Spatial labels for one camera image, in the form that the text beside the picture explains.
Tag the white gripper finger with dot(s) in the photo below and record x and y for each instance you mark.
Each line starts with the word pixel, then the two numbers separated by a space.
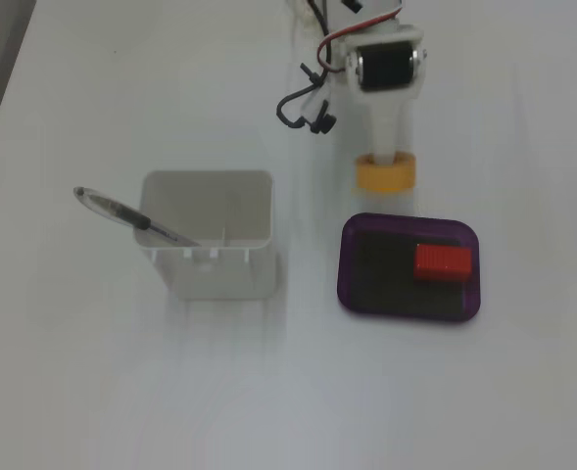
pixel 386 127

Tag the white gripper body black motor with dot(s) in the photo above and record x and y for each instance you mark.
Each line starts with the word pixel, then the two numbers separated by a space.
pixel 385 67

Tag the yellow tape roll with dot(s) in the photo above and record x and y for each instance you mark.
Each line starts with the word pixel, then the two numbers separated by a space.
pixel 386 178

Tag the white plastic box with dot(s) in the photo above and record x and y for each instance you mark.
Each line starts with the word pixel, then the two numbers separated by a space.
pixel 219 279

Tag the red ribbed block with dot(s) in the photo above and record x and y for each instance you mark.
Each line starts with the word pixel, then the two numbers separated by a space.
pixel 442 261

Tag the purple tray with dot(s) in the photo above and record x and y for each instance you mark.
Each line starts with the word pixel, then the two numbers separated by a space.
pixel 351 274

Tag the clear black ballpoint pen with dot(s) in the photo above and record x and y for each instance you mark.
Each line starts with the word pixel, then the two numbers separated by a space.
pixel 121 211

